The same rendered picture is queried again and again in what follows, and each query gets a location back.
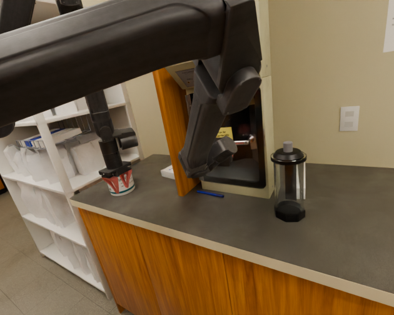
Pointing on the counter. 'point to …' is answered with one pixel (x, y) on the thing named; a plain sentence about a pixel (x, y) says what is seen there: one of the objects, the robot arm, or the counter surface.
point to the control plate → (187, 76)
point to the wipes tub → (122, 187)
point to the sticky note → (225, 132)
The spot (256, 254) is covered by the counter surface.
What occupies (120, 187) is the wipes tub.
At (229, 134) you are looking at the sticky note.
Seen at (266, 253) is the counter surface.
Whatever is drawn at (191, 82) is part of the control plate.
